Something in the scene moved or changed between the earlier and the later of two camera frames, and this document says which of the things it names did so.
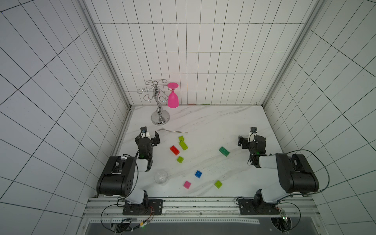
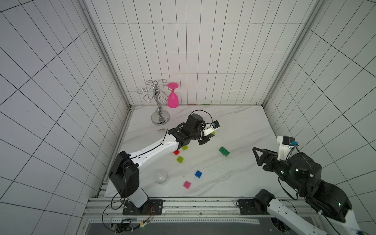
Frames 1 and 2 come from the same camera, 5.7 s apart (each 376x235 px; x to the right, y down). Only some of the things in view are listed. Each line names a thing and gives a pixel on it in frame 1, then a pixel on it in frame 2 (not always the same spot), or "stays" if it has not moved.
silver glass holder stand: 160,94 stays
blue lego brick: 198,174 stays
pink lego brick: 187,184 stays
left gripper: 156,140 to 205,139
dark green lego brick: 225,152 stays
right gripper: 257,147 to 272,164
